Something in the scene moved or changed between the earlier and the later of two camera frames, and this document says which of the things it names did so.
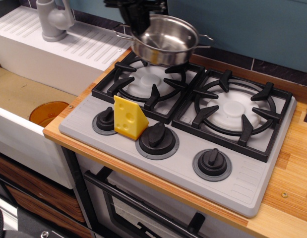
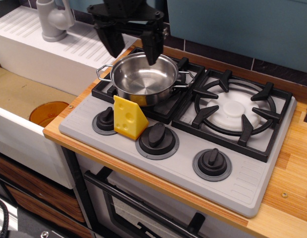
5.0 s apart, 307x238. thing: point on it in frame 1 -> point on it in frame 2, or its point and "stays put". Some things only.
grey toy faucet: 54,22 stays put
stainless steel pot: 169,40 -> 131,76
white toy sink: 29,70 stays put
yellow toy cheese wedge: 129,119 stays put
